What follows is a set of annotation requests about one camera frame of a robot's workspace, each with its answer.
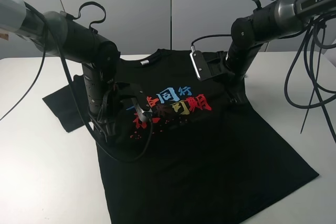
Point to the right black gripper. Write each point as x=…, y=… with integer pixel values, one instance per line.
x=235, y=89

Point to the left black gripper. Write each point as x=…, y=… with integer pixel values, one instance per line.
x=103, y=120

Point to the black printed t-shirt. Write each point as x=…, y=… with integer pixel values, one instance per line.
x=202, y=160

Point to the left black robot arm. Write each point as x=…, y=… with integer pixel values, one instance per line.
x=59, y=35

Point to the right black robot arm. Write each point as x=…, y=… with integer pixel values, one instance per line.
x=271, y=20

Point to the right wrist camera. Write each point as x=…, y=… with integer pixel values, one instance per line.
x=208, y=65

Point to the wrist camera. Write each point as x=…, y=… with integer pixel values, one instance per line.
x=208, y=65
x=134, y=92

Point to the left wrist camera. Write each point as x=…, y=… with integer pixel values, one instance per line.
x=134, y=92

